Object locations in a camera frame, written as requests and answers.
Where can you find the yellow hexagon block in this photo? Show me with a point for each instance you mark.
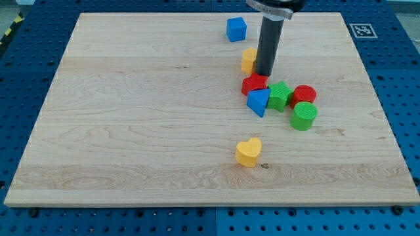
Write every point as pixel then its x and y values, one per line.
pixel 248 60

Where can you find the robot arm flange with clamp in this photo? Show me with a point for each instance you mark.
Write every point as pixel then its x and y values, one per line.
pixel 277 10

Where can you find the yellow heart block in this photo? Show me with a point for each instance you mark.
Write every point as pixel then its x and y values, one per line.
pixel 247 152

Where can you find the blue triangle block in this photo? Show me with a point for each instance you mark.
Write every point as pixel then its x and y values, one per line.
pixel 257 101

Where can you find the red star block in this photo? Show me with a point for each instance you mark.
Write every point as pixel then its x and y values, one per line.
pixel 253 82

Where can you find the wooden board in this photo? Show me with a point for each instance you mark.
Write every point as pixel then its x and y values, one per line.
pixel 146 110

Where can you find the green star block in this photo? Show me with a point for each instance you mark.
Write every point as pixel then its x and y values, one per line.
pixel 279 97

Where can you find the blue cube block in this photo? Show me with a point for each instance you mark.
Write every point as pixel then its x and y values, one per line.
pixel 236 29

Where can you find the green cylinder block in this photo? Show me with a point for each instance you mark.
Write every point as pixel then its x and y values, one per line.
pixel 303 116

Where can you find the red cylinder block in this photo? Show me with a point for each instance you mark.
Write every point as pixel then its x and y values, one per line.
pixel 303 93

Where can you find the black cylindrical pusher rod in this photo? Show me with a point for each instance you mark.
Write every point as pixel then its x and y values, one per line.
pixel 269 39

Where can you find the white fiducial marker tag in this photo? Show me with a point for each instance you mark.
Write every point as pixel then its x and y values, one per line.
pixel 363 31

